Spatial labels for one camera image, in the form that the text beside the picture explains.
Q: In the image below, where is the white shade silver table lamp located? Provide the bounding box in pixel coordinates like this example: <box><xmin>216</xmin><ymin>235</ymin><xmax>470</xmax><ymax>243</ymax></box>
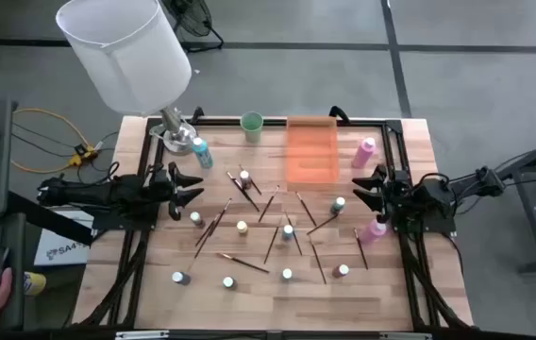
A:
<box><xmin>55</xmin><ymin>0</ymin><xmax>198</xmax><ymax>156</ymax></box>

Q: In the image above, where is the yellow can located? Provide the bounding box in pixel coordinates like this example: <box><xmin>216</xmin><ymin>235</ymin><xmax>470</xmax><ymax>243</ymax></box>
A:
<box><xmin>23</xmin><ymin>271</ymin><xmax>48</xmax><ymax>298</ymax></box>

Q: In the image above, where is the orange translucent plastic bin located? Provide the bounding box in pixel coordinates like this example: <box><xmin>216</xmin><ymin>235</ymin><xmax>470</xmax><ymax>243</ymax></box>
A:
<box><xmin>285</xmin><ymin>116</ymin><xmax>340</xmax><ymax>185</ymax></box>

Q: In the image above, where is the black cable bundle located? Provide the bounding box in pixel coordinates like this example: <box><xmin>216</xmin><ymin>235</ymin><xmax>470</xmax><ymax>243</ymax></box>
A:
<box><xmin>78</xmin><ymin>229</ymin><xmax>149</xmax><ymax>327</ymax></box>
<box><xmin>397</xmin><ymin>230</ymin><xmax>470</xmax><ymax>328</ymax></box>

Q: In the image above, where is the silver metal bracket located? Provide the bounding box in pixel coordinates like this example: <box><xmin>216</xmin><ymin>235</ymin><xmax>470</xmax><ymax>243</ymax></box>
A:
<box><xmin>379</xmin><ymin>331</ymin><xmax>433</xmax><ymax>340</ymax></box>
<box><xmin>114</xmin><ymin>330</ymin><xmax>171</xmax><ymax>340</ymax></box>

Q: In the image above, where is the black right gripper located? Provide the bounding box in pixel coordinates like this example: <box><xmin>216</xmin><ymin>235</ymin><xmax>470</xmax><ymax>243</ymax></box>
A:
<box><xmin>351</xmin><ymin>163</ymin><xmax>413</xmax><ymax>223</ymax></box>

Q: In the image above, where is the yellow extension cable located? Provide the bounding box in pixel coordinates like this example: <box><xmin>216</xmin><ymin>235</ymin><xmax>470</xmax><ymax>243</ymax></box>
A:
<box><xmin>0</xmin><ymin>76</ymin><xmax>97</xmax><ymax>175</ymax></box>

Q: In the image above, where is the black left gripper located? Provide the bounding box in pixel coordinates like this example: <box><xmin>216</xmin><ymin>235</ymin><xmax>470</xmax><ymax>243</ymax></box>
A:
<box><xmin>148</xmin><ymin>161</ymin><xmax>206</xmax><ymax>222</ymax></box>

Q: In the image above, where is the green plastic cup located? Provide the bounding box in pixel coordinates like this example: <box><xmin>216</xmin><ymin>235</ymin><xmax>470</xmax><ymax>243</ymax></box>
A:
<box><xmin>239</xmin><ymin>110</ymin><xmax>265</xmax><ymax>144</ymax></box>

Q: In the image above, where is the black floor fan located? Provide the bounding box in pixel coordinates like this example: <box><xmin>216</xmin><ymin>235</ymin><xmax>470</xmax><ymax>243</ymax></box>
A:
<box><xmin>160</xmin><ymin>0</ymin><xmax>226</xmax><ymax>52</ymax></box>

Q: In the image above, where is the teal large paint bottle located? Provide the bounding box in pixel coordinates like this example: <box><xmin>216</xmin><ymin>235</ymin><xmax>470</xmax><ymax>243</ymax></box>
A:
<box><xmin>191</xmin><ymin>136</ymin><xmax>214</xmax><ymax>170</ymax></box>

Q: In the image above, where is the black metal table stand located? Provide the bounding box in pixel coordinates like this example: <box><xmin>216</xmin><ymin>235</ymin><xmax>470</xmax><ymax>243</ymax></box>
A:
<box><xmin>484</xmin><ymin>127</ymin><xmax>536</xmax><ymax>276</ymax></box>

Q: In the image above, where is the white cardboard box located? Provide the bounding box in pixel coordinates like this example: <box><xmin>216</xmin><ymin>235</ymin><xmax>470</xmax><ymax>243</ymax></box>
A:
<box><xmin>33</xmin><ymin>209</ymin><xmax>95</xmax><ymax>267</ymax></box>

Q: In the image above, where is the black computer mouse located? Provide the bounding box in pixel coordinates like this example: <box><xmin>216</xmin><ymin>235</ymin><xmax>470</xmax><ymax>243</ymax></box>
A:
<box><xmin>0</xmin><ymin>245</ymin><xmax>13</xmax><ymax>288</ymax></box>

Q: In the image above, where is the pink large paint bottle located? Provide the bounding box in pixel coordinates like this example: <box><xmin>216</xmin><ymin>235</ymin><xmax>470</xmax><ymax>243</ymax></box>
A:
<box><xmin>356</xmin><ymin>218</ymin><xmax>388</xmax><ymax>247</ymax></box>
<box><xmin>351</xmin><ymin>136</ymin><xmax>377</xmax><ymax>170</ymax></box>

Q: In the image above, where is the yellow power plug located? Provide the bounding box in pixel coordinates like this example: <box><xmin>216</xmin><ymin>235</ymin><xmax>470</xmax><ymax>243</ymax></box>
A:
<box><xmin>68</xmin><ymin>144</ymin><xmax>98</xmax><ymax>167</ymax></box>

